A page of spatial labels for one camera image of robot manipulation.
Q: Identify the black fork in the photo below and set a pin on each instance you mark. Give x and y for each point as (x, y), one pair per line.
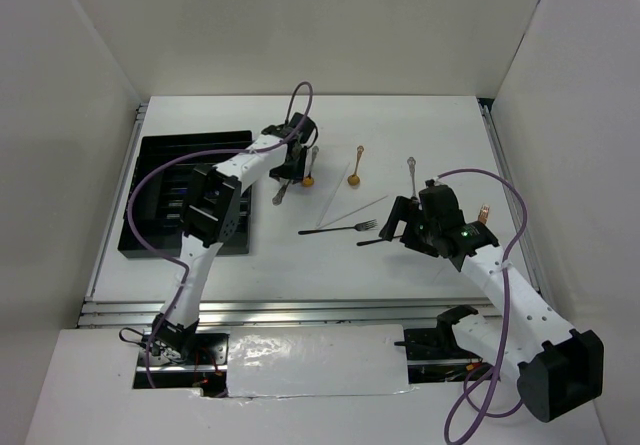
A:
(358, 227)

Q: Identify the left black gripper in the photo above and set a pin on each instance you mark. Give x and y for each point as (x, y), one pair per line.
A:
(295, 174)

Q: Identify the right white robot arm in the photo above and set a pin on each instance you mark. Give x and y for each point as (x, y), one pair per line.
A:
(555, 367)

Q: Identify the copper fork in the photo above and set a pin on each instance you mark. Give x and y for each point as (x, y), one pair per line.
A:
(484, 214)

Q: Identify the gold spoon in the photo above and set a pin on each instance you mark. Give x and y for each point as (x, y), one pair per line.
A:
(354, 179)

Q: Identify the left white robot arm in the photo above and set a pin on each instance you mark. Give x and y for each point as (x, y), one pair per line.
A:
(211, 214)

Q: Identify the silver ornate fork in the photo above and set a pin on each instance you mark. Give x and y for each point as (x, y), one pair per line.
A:
(411, 163)

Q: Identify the silver handled orange spoon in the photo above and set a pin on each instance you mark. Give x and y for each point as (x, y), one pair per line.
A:
(308, 180)

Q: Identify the black cutlery tray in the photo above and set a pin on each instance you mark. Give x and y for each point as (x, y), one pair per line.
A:
(157, 208)

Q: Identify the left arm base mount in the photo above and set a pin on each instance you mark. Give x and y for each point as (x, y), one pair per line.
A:
(204, 368)

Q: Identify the black spoon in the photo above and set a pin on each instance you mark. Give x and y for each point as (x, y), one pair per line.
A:
(369, 242)

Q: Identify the silver table knife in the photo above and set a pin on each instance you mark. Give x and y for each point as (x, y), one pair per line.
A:
(280, 194)

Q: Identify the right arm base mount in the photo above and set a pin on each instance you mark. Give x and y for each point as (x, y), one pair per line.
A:
(433, 355)

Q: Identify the aluminium table frame rail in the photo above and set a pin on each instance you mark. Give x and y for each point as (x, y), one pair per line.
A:
(291, 279)

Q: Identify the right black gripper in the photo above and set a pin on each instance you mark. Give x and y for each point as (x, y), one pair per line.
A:
(406, 209)

